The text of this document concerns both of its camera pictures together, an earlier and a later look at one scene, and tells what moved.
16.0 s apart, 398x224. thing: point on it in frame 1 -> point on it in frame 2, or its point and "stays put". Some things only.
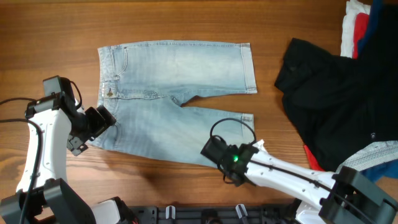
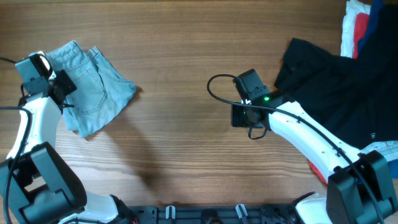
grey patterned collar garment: (377, 152) stays put
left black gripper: (101, 119) -> (66, 84)
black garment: (339, 105) stays put
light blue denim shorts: (144, 85) -> (102, 90)
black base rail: (211, 214) stays put
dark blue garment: (390, 168) stays put
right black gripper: (211, 150) -> (237, 116)
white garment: (352, 8) stays put
